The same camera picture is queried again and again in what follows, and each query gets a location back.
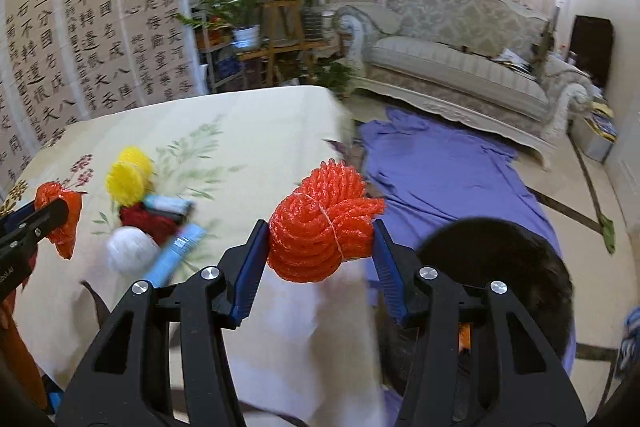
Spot ornate white sofa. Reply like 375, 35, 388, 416
333, 0, 592, 170

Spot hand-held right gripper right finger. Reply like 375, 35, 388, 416
372, 219, 588, 427

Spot striped sofa cushion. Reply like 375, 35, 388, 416
359, 4, 402, 38

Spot light blue carton box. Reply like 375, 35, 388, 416
146, 226, 207, 289

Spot calligraphy wall sheet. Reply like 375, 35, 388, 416
117, 0, 199, 100
0, 0, 82, 188
60, 0, 139, 118

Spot small leafy floor plant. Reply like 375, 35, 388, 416
312, 59, 357, 98

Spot purple cloth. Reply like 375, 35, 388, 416
357, 107, 578, 427

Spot papers on sofa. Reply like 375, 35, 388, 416
492, 48, 537, 75

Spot person's left forearm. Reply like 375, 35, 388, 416
0, 252, 49, 411

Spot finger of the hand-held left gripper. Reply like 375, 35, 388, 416
0, 198, 70, 258
0, 202, 37, 230

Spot orange foam fruit net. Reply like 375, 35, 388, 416
267, 159, 387, 284

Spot plant in white pot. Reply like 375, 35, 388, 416
199, 0, 297, 52

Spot green slipper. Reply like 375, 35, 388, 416
597, 214, 617, 254

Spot red plastic bag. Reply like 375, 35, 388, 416
34, 181, 84, 259

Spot dark cloth cover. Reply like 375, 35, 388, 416
570, 14, 615, 88

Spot clear storage box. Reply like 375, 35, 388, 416
569, 102, 619, 164

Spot bin with black bag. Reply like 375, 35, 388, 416
377, 217, 575, 400

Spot dark red mesh bundle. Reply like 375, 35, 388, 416
119, 204, 182, 247

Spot yellow foam fruit net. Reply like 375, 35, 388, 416
105, 146, 154, 206

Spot small blue white tube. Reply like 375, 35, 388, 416
144, 194, 194, 216

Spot wooden plant stand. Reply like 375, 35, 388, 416
259, 0, 309, 86

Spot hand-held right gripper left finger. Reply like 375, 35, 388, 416
55, 219, 273, 427

